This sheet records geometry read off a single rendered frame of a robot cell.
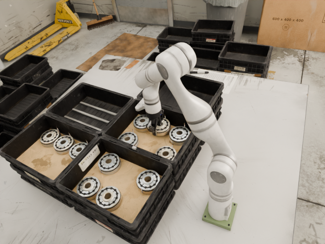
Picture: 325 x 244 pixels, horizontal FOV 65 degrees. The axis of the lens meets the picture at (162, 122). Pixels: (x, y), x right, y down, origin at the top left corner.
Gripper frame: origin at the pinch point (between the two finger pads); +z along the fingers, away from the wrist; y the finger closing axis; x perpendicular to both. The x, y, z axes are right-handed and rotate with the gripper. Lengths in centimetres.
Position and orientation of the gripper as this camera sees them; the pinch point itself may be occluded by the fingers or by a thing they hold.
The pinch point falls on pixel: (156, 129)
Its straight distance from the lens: 128.3
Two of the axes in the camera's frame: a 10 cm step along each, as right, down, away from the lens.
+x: -8.7, -2.7, 4.1
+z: 1.1, 7.1, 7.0
